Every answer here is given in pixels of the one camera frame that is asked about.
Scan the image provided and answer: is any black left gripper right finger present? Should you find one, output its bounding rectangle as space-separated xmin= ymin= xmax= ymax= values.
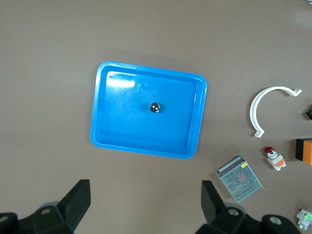
xmin=195 ymin=180 xmax=264 ymax=234

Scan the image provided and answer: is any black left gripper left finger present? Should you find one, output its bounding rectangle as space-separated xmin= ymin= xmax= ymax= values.
xmin=32 ymin=179 xmax=91 ymax=234

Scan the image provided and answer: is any dark brown cylindrical capacitor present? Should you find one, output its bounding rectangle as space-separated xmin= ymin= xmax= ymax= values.
xmin=149 ymin=101 xmax=161 ymax=114

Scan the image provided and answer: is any metal mesh power supply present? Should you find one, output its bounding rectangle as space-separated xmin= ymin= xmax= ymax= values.
xmin=214 ymin=155 xmax=265 ymax=203

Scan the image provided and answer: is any blue plastic tray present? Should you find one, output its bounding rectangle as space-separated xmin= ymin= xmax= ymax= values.
xmin=89 ymin=60 xmax=208 ymax=159

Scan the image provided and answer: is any all-orange button box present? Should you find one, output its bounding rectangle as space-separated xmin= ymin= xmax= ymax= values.
xmin=294 ymin=137 xmax=312 ymax=166

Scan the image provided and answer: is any large white half-round clamp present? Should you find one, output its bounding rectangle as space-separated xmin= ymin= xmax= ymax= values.
xmin=249 ymin=86 xmax=302 ymax=138

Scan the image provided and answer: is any green and white switch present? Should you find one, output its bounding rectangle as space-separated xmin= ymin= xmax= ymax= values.
xmin=296 ymin=208 xmax=312 ymax=231

